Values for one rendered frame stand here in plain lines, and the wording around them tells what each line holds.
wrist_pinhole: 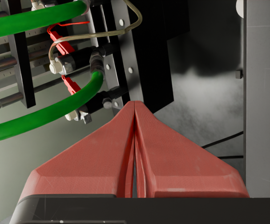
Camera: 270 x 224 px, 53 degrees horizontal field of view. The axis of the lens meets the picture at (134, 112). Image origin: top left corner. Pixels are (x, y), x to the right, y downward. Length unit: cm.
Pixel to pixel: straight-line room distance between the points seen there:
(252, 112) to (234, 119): 18
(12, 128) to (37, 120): 2
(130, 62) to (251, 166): 25
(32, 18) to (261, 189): 38
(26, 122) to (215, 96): 41
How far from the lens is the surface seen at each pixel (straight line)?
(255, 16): 35
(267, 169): 43
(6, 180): 77
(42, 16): 25
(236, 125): 57
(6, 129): 25
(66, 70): 40
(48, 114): 25
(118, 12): 46
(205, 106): 59
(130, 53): 46
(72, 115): 44
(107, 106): 45
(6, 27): 24
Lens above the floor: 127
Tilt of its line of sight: 34 degrees down
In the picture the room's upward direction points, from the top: 120 degrees counter-clockwise
